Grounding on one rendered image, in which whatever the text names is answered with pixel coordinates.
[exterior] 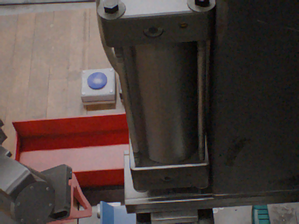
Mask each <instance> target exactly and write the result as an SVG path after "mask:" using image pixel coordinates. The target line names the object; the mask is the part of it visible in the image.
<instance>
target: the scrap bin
mask: <svg viewBox="0 0 299 224"><path fill-rule="evenodd" d="M12 125H13V127H14V128H15V131H16V133H15V146H14V151H13V159H15V160H17V161H18V162H21V163H23V164H24V165H26V166H28V167H31V168H32V169H35V170H37V171H38V172H42V171H43V170H46V169H50V168H52V167H56V166H58V165H62V164H66V165H68V166H70V167H71V168H72V172H73V173H74V174H75V177H76V179H77V182H78V184H79V187H80V188H91V187H104V186H124V150H129V136H128V125H127V120H126V112H124V113H105V114H93V115H75V116H67V117H55V118H36V119H29V120H12Z"/></svg>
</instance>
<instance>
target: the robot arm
mask: <svg viewBox="0 0 299 224"><path fill-rule="evenodd" d="M3 125H4V123H3V121H2V120H1V118H0V224H62V223H69V222H73V221H74V220H75V219H81V218H87V217H90V216H92V207H91V205H90V204H89V202H88V201H87V200H86V198H85V197H84V195H83V193H82V191H81V189H80V187H79V184H78V182H77V179H76V177H75V174H74V173H73V172H72V168H71V167H70V166H68V165H67V164H61V165H58V166H56V167H52V168H50V169H46V170H43V171H37V170H35V169H32V168H31V167H28V166H26V165H25V164H23V163H21V162H18V161H17V160H15V159H12V158H11V156H12V153H11V152H10V151H9V150H8V149H6V148H4V147H3V146H1V145H2V144H3V142H4V141H5V139H7V138H8V137H7V136H6V134H5V132H3V129H2V128H1V127H3ZM73 195H74V196H75V198H76V199H77V200H78V201H79V202H80V203H81V205H82V206H83V207H84V210H83V211H76V210H75V208H74V207H73V206H72V205H73Z"/></svg>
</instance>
